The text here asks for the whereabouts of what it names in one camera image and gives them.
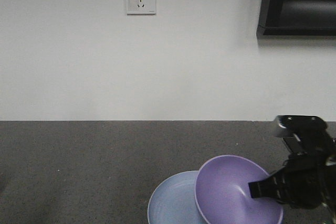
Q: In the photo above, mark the purple plastic bowl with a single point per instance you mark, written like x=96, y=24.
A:
x=222, y=193

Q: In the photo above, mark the light blue plastic plate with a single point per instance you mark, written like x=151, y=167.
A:
x=173, y=200

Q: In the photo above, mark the black range hood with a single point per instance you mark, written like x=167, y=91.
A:
x=296, y=18

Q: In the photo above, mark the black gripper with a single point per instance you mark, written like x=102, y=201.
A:
x=307, y=178

